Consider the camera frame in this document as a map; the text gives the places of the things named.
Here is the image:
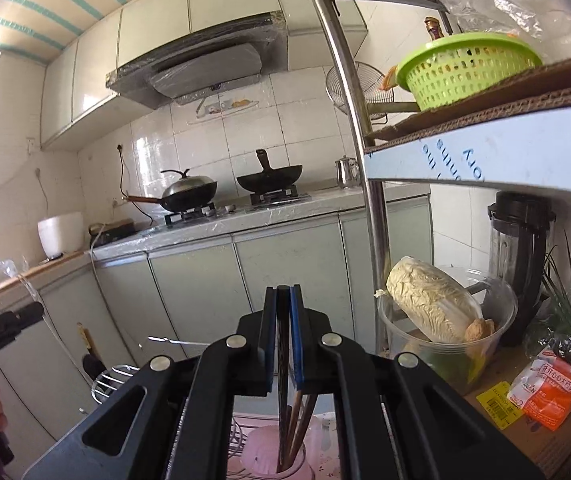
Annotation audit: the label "metal kettle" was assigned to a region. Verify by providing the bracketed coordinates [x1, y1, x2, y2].
[335, 155, 359, 190]

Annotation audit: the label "pink plastic utensil cup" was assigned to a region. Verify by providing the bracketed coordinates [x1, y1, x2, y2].
[242, 424, 317, 480]

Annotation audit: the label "black blender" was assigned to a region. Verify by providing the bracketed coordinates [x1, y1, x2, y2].
[487, 190, 557, 349]

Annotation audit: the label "metal storage shelf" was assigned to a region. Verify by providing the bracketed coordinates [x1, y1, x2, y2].
[307, 0, 571, 480]

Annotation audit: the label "cardboard shelf liner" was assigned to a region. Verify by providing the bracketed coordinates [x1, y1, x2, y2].
[463, 345, 571, 480]
[364, 51, 571, 148]

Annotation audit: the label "white cable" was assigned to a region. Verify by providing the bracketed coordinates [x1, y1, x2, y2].
[14, 245, 97, 363]

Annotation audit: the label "range hood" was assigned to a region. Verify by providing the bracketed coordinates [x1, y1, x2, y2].
[106, 12, 289, 111]

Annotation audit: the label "wire mesh strainer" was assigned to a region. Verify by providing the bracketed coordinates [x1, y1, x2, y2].
[325, 61, 397, 124]

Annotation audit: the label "gas stove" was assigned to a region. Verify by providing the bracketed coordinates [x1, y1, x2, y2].
[163, 184, 312, 227]

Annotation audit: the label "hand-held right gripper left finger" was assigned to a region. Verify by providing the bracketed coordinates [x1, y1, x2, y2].
[23, 285, 279, 480]

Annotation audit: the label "white rice cooker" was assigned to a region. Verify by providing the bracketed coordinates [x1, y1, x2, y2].
[37, 211, 85, 261]

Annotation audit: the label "dark brown chopstick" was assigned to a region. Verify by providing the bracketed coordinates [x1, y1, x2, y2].
[278, 305, 291, 476]
[299, 393, 317, 442]

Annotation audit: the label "green bell pepper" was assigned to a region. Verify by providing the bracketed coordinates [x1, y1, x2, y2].
[428, 352, 473, 392]

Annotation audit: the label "metal wire utensil rack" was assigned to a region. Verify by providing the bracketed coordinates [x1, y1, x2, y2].
[80, 336, 252, 480]

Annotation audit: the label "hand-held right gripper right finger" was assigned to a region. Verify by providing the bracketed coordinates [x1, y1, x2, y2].
[290, 285, 546, 480]

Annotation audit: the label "lower kitchen cabinets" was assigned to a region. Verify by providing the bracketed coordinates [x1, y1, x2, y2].
[0, 194, 435, 463]

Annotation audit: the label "kitchen cabinets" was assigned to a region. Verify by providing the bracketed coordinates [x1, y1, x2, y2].
[40, 0, 372, 152]
[0, 194, 435, 463]

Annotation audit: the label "dark countertop appliance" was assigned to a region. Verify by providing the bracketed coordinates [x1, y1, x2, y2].
[88, 218, 137, 247]

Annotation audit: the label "black wok with lid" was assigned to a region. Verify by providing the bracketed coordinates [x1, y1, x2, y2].
[124, 168, 218, 214]

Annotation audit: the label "ginger root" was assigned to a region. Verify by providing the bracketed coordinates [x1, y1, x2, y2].
[465, 317, 497, 344]

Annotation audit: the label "green plastic basket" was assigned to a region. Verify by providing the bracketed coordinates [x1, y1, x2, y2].
[395, 32, 544, 113]

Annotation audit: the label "upper kitchen cabinets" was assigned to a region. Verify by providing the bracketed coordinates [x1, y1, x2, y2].
[40, 0, 372, 152]

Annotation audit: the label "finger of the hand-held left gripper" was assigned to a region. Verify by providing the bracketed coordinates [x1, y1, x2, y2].
[0, 301, 45, 348]

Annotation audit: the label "orange and white packet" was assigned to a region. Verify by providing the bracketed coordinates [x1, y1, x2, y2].
[506, 347, 571, 432]

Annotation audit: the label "napa cabbage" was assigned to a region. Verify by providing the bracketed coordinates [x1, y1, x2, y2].
[385, 255, 485, 345]

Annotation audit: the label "clear plastic container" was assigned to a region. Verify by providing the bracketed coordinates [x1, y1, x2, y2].
[375, 264, 519, 397]

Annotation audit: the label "black power cable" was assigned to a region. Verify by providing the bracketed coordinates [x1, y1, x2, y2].
[116, 144, 155, 227]

